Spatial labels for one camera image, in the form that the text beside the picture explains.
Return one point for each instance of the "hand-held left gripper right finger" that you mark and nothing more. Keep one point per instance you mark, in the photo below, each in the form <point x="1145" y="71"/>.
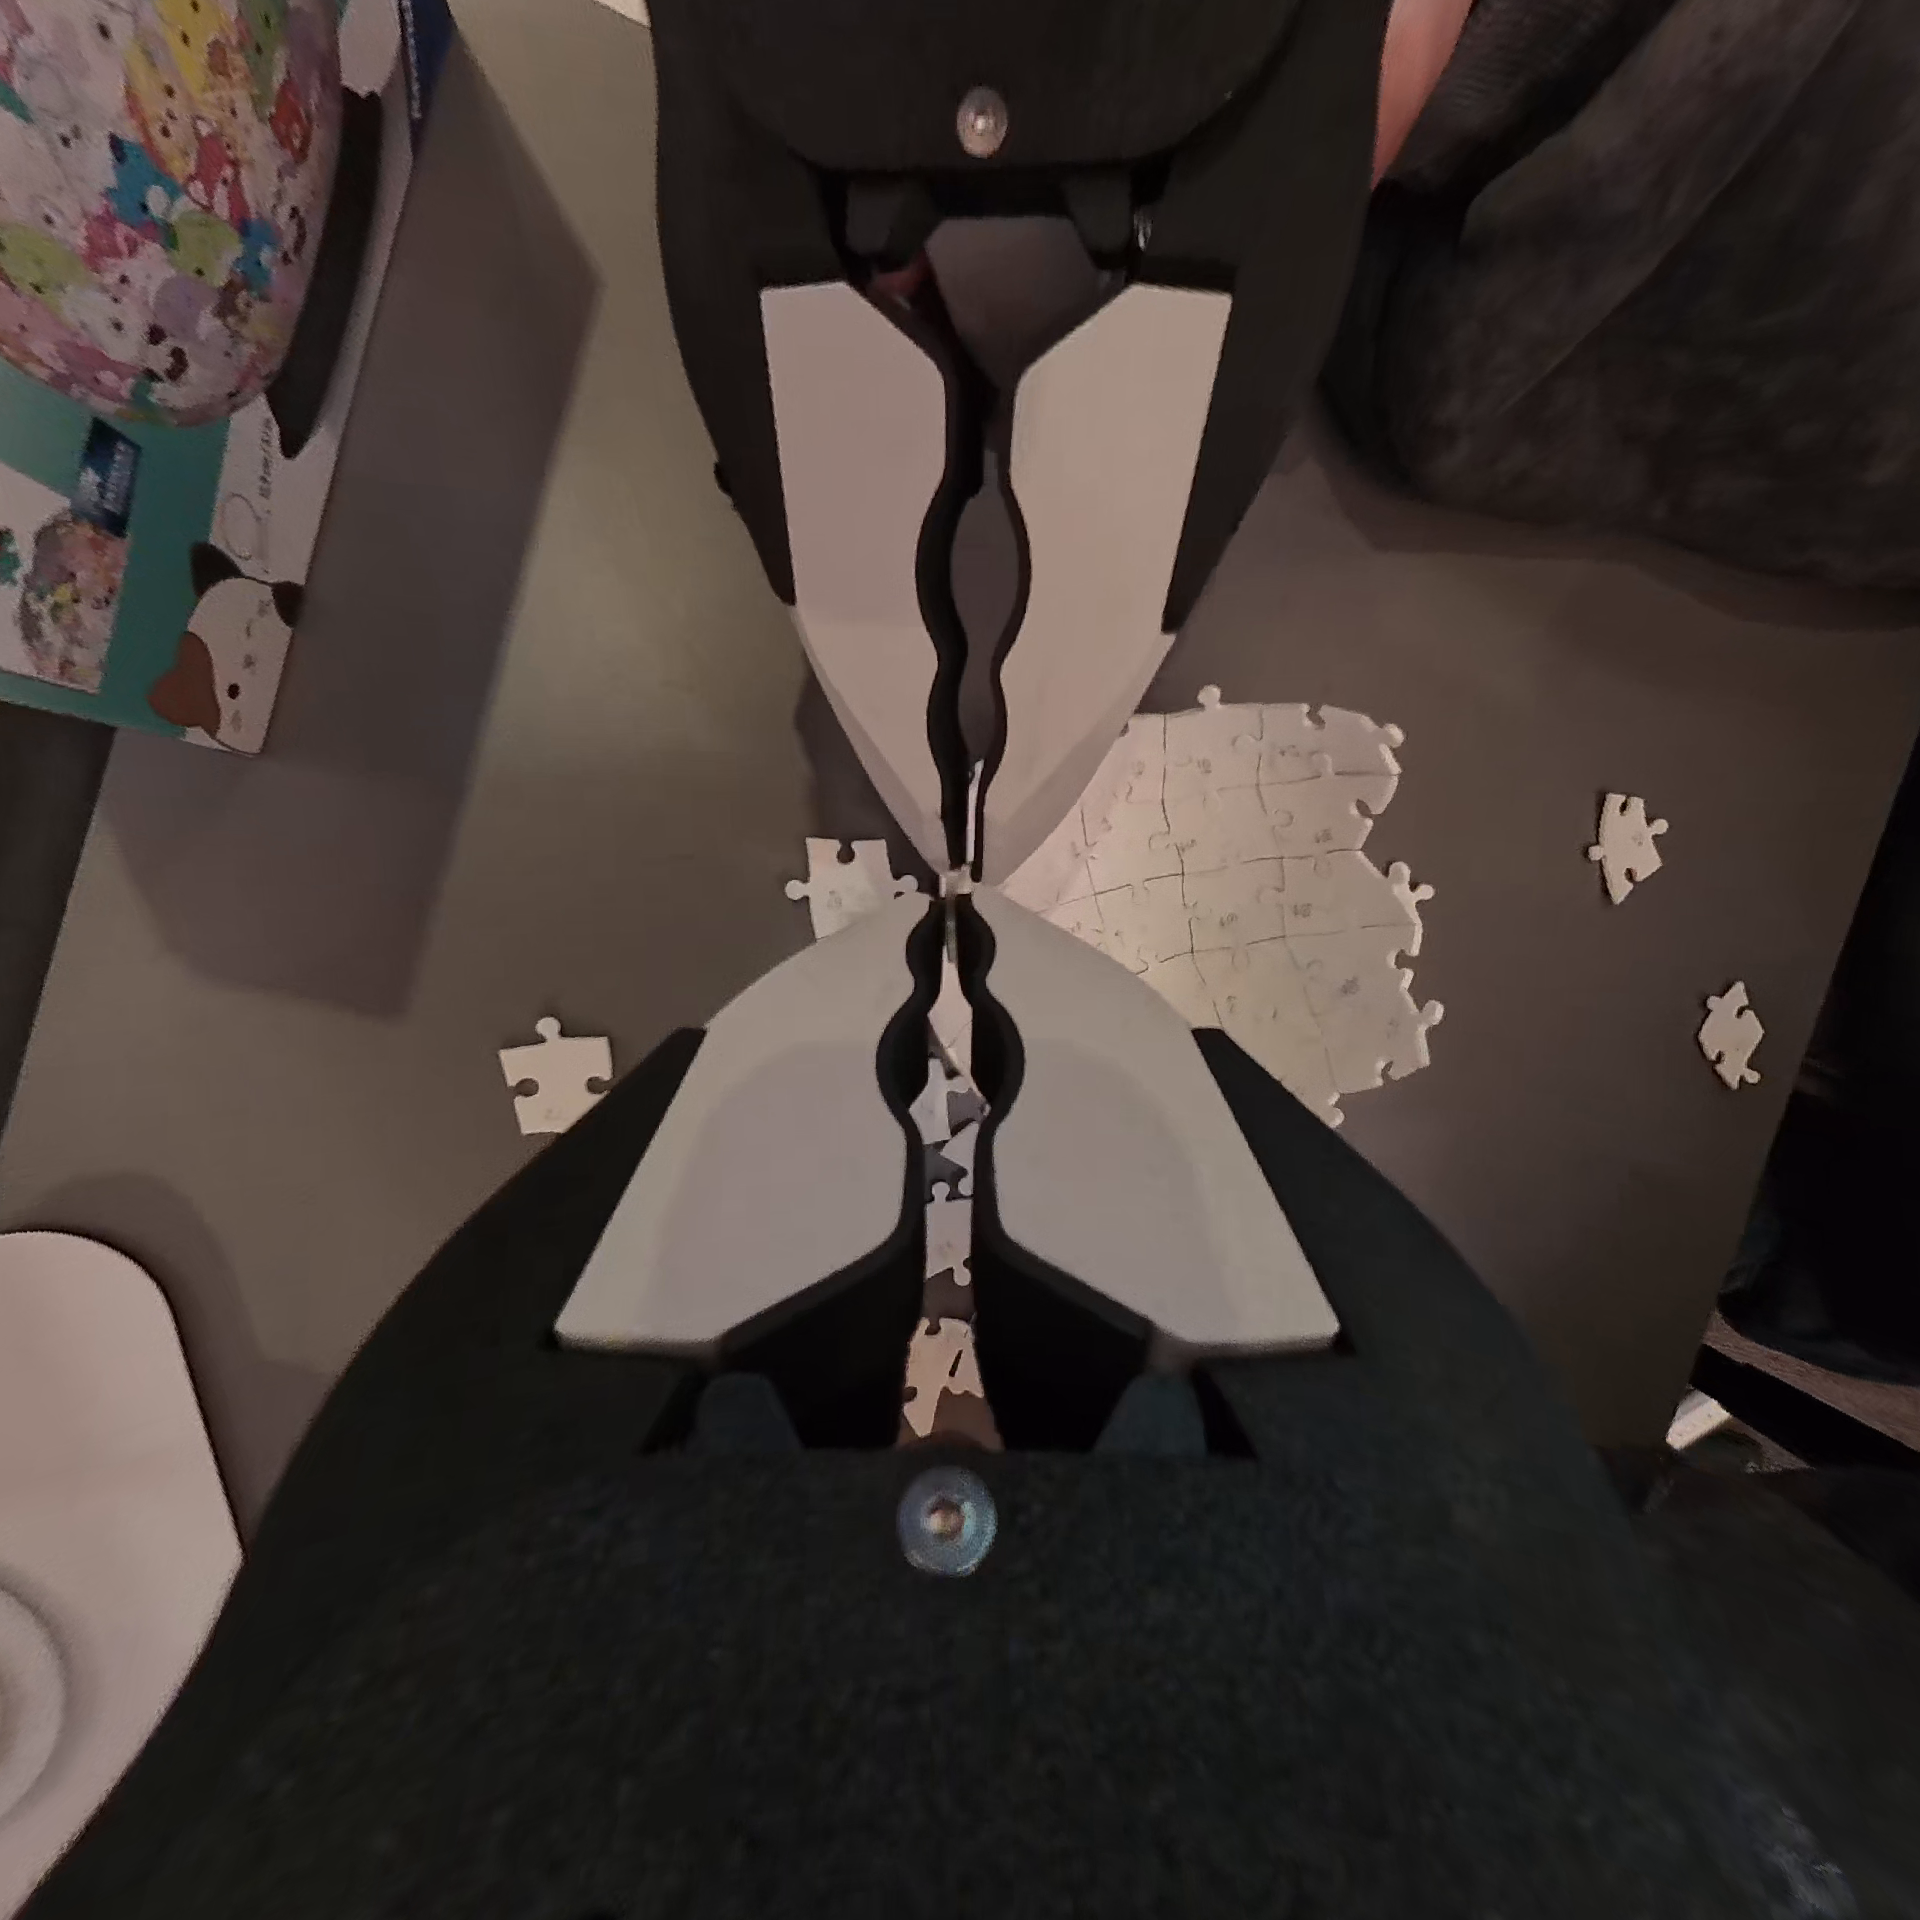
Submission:
<point x="1170" y="1188"/>

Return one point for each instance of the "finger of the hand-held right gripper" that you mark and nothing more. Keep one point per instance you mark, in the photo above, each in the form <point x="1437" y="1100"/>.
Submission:
<point x="1112" y="480"/>
<point x="856" y="480"/>

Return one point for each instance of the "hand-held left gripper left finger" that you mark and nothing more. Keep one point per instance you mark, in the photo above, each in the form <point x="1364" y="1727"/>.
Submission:
<point x="737" y="1188"/>

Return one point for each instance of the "partly built white puzzle ball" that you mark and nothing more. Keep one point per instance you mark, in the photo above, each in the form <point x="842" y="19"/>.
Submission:
<point x="1260" y="872"/>

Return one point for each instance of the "white puzzle piece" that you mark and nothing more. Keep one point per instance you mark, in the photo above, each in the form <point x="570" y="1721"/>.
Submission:
<point x="559" y="1081"/>
<point x="1628" y="852"/>
<point x="856" y="892"/>
<point x="1732" y="1037"/>

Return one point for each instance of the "colourful puzzle ball box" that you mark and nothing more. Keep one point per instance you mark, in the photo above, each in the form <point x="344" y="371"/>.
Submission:
<point x="152" y="300"/>

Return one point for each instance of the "person's right hand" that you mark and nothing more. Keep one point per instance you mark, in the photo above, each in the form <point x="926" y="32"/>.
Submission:
<point x="1412" y="47"/>

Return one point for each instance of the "person's dark clothing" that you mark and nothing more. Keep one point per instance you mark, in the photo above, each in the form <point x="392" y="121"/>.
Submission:
<point x="1681" y="270"/>

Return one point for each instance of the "white flat base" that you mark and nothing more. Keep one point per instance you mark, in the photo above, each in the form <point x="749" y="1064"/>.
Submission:
<point x="105" y="1441"/>

